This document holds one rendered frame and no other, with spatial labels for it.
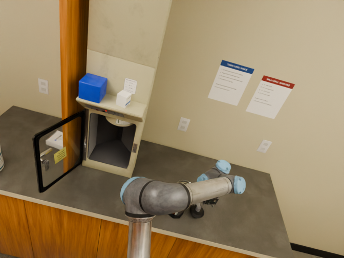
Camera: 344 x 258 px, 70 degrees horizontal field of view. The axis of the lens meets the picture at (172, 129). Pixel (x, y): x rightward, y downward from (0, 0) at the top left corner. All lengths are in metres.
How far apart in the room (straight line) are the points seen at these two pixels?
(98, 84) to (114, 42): 0.20
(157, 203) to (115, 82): 0.66
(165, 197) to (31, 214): 1.09
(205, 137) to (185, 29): 0.79
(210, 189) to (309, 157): 1.30
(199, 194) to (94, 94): 0.65
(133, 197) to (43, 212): 0.88
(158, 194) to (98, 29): 0.75
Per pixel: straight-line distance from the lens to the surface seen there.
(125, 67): 1.21
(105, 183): 1.60
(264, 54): 1.63
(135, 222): 0.95
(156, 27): 1.12
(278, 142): 1.99
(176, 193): 0.85
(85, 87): 1.19
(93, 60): 1.25
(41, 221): 1.79
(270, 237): 1.74
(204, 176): 1.18
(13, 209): 1.80
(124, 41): 1.17
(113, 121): 1.40
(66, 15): 1.13
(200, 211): 1.56
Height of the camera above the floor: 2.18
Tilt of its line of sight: 36 degrees down
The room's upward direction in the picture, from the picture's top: 17 degrees clockwise
